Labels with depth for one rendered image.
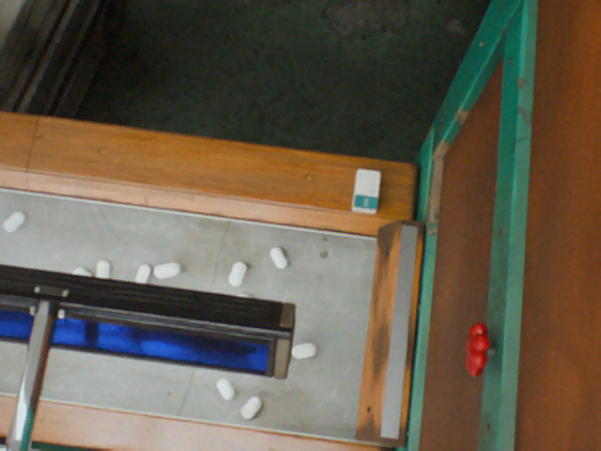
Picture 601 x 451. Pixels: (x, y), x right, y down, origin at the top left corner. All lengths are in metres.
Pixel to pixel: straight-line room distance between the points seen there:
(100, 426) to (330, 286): 0.38
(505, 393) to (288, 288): 0.58
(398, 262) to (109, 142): 0.48
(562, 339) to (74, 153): 0.85
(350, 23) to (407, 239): 1.20
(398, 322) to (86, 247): 0.48
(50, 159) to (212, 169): 0.24
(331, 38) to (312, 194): 1.04
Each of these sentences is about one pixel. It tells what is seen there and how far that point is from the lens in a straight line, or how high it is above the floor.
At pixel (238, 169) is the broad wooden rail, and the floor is 0.76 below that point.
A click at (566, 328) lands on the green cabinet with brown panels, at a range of 0.52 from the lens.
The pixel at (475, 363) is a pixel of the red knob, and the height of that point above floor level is 1.26.
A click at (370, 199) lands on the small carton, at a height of 0.79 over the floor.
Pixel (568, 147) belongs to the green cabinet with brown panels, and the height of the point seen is 1.36.
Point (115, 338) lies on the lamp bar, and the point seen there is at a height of 1.08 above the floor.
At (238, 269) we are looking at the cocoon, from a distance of 1.12.
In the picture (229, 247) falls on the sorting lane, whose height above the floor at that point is 0.74.
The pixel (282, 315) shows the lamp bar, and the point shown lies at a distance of 0.78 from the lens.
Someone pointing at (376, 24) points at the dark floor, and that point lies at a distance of 2.17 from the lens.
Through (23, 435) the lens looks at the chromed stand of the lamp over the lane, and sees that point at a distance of 0.77.
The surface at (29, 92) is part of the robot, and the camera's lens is 1.76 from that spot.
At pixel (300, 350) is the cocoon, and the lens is 1.10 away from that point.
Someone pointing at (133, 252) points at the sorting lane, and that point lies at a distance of 1.17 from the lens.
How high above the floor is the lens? 1.85
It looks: 75 degrees down
